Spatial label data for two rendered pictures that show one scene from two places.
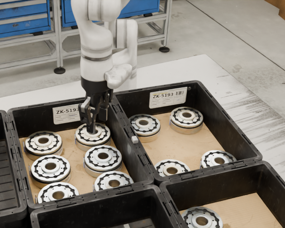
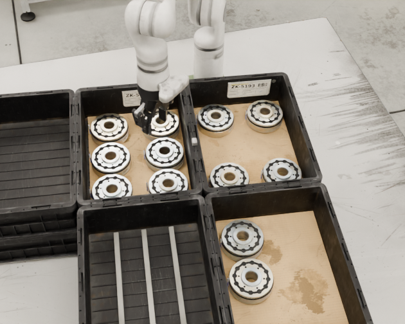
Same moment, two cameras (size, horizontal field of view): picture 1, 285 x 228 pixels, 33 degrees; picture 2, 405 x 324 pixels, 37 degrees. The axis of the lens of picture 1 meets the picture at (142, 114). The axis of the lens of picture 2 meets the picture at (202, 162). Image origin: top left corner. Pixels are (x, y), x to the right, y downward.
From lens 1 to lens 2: 42 cm
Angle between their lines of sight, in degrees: 17
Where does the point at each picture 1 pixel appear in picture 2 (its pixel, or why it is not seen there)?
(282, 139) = (378, 142)
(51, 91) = not seen: hidden behind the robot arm
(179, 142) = (251, 141)
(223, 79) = (335, 56)
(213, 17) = not seen: outside the picture
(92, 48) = (144, 61)
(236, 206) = (287, 222)
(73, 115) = not seen: hidden behind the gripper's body
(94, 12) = (146, 31)
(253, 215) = (300, 235)
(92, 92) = (146, 99)
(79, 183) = (137, 175)
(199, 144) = (270, 147)
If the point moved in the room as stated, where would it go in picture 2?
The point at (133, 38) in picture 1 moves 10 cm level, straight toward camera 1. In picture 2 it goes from (218, 18) to (211, 40)
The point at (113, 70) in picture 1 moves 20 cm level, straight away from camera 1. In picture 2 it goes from (168, 81) to (184, 26)
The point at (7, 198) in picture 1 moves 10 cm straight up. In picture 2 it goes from (66, 183) to (60, 159)
